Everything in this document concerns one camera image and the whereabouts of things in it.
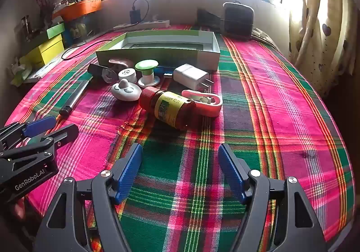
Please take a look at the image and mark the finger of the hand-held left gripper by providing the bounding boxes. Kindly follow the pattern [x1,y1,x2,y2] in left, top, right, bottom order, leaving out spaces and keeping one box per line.
[0,116,58,152]
[0,124,79,182]

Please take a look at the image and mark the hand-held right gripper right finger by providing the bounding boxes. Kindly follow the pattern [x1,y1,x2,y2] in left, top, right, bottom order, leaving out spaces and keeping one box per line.
[218,144,328,252]

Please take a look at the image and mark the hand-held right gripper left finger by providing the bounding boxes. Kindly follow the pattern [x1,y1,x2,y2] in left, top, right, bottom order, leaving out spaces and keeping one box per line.
[34,143,144,252]

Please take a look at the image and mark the white tube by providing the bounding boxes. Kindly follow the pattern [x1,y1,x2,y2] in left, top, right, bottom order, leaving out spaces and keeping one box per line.
[59,78,93,118]

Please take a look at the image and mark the black bike light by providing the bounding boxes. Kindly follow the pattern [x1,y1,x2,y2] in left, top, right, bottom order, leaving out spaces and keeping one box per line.
[88,64,116,84]

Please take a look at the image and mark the white panda toy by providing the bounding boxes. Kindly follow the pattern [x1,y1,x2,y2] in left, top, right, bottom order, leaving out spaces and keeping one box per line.
[111,78,141,101]

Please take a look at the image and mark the brown bottle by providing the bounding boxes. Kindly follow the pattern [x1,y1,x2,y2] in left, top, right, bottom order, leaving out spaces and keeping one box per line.
[139,87,197,130]

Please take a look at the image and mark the small white round cap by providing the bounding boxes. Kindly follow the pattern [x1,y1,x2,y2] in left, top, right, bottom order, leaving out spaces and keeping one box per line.
[118,68,137,84]

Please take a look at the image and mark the pink plastic case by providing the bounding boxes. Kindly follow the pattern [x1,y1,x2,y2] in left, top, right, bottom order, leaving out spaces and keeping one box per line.
[108,58,134,71]

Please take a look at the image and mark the green mushroom shaped toy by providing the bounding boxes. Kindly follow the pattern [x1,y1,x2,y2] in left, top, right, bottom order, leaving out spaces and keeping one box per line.
[134,60,161,87]

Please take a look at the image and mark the blue usb meter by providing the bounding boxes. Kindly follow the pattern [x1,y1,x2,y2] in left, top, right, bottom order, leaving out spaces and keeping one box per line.
[156,66,175,78]

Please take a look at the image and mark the white charger plug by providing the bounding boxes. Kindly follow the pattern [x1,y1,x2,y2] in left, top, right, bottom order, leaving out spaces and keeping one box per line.
[173,64,211,92]

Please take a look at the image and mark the green cardboard box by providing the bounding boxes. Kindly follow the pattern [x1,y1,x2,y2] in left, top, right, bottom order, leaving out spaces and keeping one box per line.
[96,30,221,71]

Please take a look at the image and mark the white papers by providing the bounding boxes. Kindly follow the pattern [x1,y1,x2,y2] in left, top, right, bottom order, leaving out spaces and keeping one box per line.
[25,57,57,84]

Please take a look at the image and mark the green and white wrapper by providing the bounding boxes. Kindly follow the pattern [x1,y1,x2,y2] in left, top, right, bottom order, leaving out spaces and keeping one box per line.
[10,58,31,87]

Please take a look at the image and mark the pink green plaid blanket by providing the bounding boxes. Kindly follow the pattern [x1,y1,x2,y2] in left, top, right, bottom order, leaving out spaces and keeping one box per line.
[6,24,356,252]

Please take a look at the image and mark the yellow box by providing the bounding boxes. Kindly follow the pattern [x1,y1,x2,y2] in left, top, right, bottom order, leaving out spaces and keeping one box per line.
[21,34,64,68]

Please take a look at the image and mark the blue box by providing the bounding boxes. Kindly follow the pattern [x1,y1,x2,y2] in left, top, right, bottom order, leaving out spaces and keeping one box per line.
[62,26,74,47]

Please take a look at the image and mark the glass jar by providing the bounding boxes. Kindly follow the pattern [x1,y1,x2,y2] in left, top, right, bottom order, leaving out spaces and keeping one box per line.
[21,16,31,42]

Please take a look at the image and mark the orange box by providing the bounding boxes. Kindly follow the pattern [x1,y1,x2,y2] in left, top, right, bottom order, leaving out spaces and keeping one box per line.
[52,0,102,20]

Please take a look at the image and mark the white power strip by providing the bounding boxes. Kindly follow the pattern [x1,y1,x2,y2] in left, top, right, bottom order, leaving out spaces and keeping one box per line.
[113,19,171,30]

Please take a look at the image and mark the grey striped cloth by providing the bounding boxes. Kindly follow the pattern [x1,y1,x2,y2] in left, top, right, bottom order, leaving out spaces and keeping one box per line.
[252,28,280,51]

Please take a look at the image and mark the black grey speaker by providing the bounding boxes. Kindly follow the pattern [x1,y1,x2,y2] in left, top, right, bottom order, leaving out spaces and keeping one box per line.
[222,1,255,40]

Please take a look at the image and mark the cream heart print curtain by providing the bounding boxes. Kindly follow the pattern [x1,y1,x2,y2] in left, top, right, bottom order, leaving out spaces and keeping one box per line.
[288,0,358,95]

